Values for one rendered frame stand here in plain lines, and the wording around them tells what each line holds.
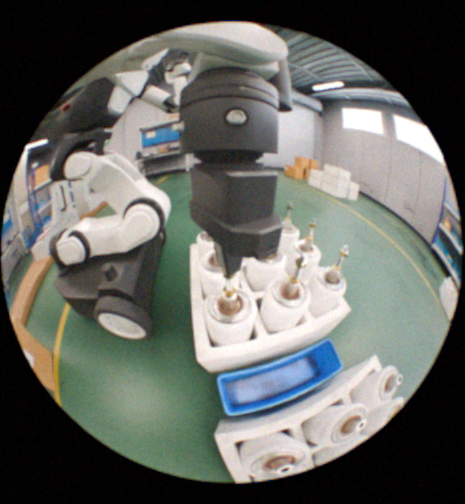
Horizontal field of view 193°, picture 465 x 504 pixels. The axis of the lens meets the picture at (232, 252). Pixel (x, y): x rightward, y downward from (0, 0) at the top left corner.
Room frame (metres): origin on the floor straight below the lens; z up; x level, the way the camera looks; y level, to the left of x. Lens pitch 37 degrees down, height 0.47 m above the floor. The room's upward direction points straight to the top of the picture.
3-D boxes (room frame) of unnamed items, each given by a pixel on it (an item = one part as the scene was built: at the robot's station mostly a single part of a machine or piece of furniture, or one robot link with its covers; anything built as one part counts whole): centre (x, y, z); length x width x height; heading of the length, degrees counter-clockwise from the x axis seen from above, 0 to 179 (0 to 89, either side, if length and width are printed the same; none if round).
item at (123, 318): (0.14, 0.34, 0.10); 0.20 x 0.05 x 0.20; 103
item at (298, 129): (5.74, -1.86, 1.55); 3.20 x 0.12 x 3.10; 103
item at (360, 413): (-0.14, -0.18, 0.25); 0.08 x 0.08 x 0.01
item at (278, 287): (0.17, -0.11, 0.25); 0.08 x 0.08 x 0.01
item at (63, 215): (0.78, 2.29, 0.45); 0.82 x 0.57 x 0.74; 13
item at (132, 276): (0.35, 0.63, 0.19); 0.64 x 0.52 x 0.33; 103
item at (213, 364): (0.29, -0.09, 0.09); 0.39 x 0.39 x 0.18; 12
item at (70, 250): (0.34, 0.66, 0.28); 0.21 x 0.20 x 0.13; 103
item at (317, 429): (-0.14, -0.18, 0.16); 0.10 x 0.10 x 0.18
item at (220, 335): (0.15, 0.00, 0.16); 0.10 x 0.10 x 0.18
